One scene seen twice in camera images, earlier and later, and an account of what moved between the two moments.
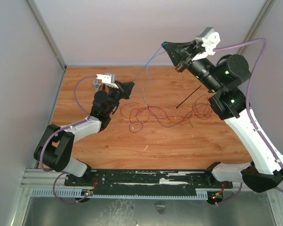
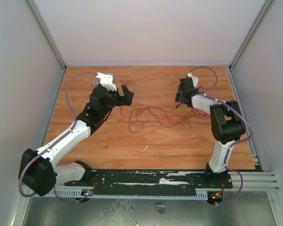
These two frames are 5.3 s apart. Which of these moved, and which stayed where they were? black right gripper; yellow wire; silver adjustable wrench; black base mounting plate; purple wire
Moved: black right gripper; yellow wire; purple wire
Stayed: silver adjustable wrench; black base mounting plate
